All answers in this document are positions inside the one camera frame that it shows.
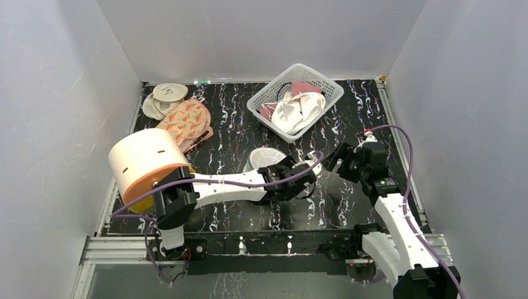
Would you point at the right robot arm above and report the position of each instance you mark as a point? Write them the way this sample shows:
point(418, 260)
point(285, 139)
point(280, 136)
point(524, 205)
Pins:
point(401, 251)

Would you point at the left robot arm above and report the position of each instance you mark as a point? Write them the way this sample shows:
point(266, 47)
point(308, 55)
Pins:
point(185, 192)

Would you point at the white plastic laundry basket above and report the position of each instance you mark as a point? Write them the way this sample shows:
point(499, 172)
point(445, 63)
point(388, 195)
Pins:
point(301, 73)

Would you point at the white orange cylindrical container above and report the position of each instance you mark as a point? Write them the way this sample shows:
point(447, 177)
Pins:
point(142, 159)

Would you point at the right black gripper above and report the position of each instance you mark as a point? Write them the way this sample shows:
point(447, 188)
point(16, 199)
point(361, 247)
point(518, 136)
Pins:
point(350, 164)

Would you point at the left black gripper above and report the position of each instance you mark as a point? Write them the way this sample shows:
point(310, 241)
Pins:
point(287, 164)

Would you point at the white crumpled cloth bag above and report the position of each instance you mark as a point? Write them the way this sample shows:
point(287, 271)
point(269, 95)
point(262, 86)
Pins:
point(293, 113)

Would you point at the white mesh laundry bag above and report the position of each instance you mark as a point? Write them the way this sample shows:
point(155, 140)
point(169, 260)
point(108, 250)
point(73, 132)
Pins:
point(261, 157)

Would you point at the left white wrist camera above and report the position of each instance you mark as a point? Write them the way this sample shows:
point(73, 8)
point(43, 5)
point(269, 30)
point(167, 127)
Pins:
point(312, 160)

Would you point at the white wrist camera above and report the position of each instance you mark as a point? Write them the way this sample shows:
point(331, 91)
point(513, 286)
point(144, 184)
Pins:
point(312, 160)
point(368, 138)

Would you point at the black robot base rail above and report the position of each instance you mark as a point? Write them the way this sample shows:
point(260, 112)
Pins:
point(278, 251)

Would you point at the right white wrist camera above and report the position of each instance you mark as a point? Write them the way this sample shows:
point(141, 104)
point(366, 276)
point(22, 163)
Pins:
point(368, 138)

